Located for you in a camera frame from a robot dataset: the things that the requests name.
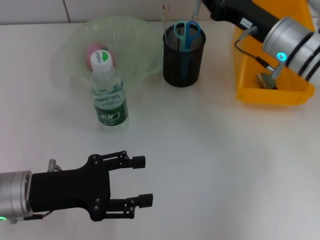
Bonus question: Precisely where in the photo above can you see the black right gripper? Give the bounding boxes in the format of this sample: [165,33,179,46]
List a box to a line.
[201,0,281,44]

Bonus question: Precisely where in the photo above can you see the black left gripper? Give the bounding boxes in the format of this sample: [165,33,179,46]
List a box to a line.
[28,150,154,222]

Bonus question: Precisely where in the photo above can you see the silver ballpoint pen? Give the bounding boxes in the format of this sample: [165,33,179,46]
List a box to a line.
[191,0,201,21]

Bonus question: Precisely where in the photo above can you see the blue-handled scissors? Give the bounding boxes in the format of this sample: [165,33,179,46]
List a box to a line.
[173,20,201,79]

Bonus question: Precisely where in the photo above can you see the green plastic wrapper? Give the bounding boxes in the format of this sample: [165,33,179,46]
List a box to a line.
[254,72,278,90]

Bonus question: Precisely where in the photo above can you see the clear plastic ruler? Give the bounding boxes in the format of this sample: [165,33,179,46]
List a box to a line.
[161,4,171,50]

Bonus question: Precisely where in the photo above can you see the clear green-label water bottle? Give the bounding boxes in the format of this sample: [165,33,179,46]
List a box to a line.
[89,50,130,133]

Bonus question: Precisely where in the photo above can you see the pink toy peach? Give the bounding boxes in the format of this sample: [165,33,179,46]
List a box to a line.
[83,42,117,71]

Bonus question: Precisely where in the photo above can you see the black mesh pen holder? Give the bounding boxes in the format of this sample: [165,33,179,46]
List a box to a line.
[162,23,207,88]

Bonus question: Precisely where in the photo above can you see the translucent green fruit plate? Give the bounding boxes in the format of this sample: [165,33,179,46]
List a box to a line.
[63,15,163,99]

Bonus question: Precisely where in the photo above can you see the yellow plastic bin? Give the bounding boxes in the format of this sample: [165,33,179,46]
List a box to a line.
[232,0,317,106]

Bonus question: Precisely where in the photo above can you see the right arm dark cable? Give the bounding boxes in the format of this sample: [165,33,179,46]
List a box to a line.
[233,25,286,80]

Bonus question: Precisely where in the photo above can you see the arm dark cable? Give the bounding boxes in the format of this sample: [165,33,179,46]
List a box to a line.
[8,158,64,225]
[233,25,286,80]

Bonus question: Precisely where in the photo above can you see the left arm dark cable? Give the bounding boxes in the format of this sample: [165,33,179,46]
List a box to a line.
[8,158,64,225]

